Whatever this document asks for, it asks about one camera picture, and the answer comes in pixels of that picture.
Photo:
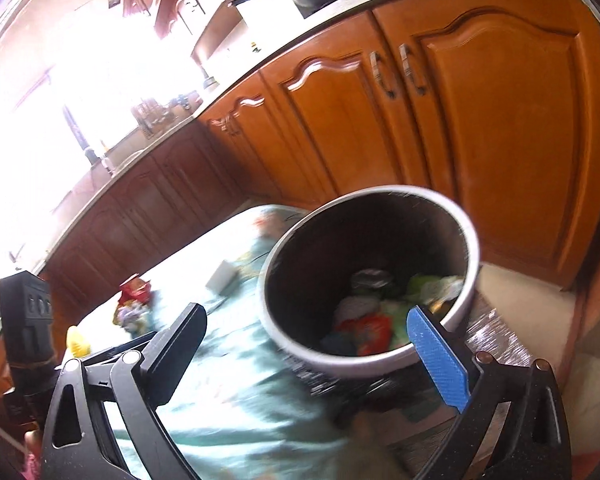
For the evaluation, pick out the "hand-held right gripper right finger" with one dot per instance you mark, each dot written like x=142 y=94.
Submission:
x=437 y=360

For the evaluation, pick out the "wooden lower cabinets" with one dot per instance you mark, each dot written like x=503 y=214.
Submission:
x=505 y=135

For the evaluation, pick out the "red snack wrapper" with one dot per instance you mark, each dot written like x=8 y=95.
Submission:
x=135 y=291

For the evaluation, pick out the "wooden kitchen cabinets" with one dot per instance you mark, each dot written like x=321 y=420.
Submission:
x=300 y=32

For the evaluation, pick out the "knife rack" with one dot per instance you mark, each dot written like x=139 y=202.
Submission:
x=152 y=115

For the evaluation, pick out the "crumpled red white wrapper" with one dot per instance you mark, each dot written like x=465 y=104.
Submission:
x=130 y=319

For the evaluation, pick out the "black bin with white rim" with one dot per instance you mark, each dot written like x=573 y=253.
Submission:
x=305 y=270

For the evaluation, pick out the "red drink carton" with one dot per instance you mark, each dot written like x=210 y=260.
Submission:
x=372 y=332

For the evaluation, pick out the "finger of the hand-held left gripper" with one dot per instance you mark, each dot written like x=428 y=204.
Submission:
x=115 y=346

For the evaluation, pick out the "yellow foam fruit net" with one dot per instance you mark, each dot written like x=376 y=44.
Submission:
x=77 y=342

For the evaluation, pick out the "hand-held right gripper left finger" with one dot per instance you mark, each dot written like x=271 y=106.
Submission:
x=180 y=355

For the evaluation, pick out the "teal floral tablecloth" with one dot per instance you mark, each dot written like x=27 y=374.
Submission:
x=240 y=385

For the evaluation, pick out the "green snack bag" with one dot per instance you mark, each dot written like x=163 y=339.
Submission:
x=427 y=286

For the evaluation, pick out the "kitchen window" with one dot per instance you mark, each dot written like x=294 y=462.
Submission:
x=55 y=85

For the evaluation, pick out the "white box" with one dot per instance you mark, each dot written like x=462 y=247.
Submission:
x=221 y=275

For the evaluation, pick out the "large white foam fruit net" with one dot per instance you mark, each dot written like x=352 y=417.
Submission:
x=352 y=310

